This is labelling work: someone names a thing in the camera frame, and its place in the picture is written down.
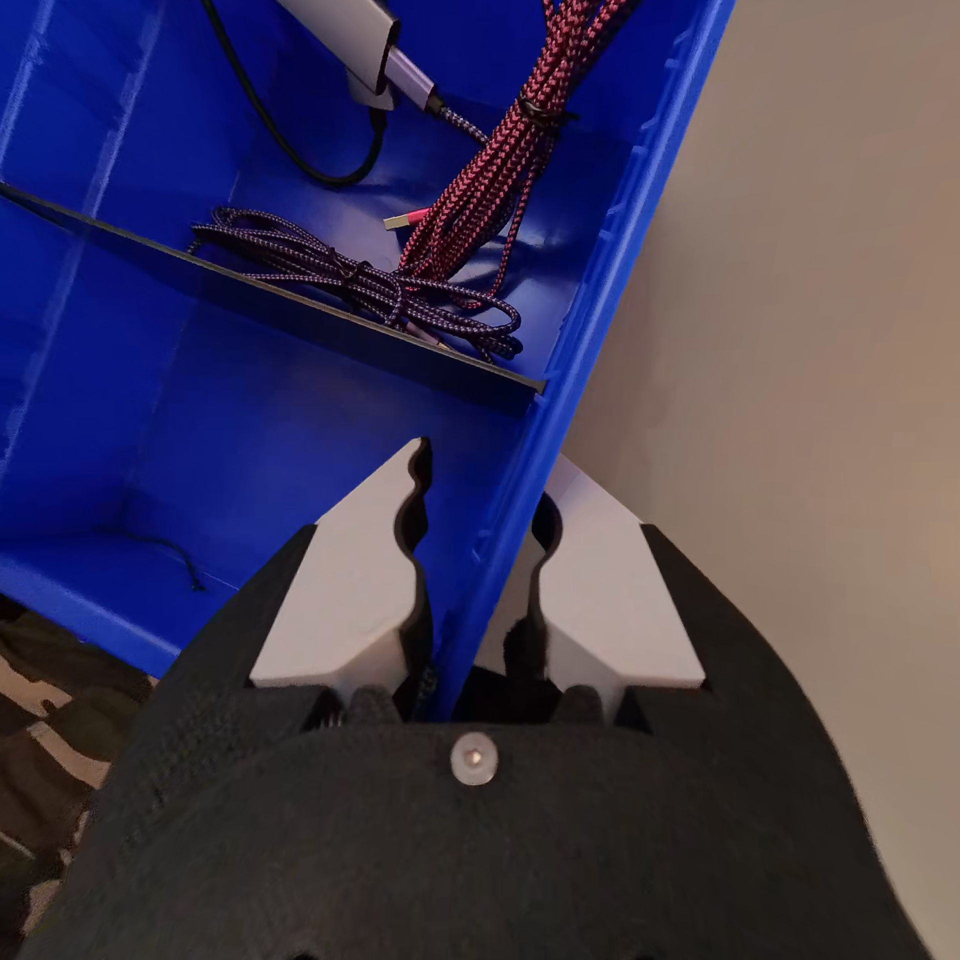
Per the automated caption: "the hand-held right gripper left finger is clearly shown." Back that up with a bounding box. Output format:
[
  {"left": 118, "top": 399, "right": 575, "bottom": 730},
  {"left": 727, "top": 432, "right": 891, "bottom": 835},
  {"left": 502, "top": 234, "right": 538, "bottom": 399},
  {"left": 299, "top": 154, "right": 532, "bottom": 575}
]
[{"left": 248, "top": 437, "right": 435, "bottom": 691}]

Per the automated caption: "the grey usb hub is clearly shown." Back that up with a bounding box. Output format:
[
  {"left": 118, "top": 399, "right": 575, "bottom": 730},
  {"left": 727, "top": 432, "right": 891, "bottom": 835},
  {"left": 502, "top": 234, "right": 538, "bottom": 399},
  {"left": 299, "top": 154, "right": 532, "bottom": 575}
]
[{"left": 198, "top": 0, "right": 402, "bottom": 189}]

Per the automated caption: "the blue bin with black divider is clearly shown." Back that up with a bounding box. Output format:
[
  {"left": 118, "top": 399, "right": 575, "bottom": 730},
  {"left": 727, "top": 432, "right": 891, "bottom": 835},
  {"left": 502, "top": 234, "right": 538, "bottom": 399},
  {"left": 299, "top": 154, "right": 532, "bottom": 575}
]
[{"left": 0, "top": 0, "right": 740, "bottom": 721}]

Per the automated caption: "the pink braided usb-c cable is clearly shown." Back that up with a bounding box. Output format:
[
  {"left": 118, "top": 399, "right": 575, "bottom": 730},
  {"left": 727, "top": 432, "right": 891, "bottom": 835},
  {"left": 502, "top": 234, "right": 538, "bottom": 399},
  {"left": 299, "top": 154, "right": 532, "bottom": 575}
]
[{"left": 384, "top": 0, "right": 646, "bottom": 310}]

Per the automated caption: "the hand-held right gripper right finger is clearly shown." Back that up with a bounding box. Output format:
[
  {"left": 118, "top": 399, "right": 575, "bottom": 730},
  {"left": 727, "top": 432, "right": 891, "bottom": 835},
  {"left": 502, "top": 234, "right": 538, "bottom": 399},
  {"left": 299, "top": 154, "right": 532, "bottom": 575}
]
[{"left": 531, "top": 452, "right": 708, "bottom": 711}]

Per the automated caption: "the purple braided usb-c cable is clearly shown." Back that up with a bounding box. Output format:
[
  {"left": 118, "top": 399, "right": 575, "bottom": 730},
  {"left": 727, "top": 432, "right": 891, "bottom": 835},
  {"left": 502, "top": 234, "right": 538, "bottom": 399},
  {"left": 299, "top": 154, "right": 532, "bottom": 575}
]
[{"left": 187, "top": 45, "right": 522, "bottom": 361}]

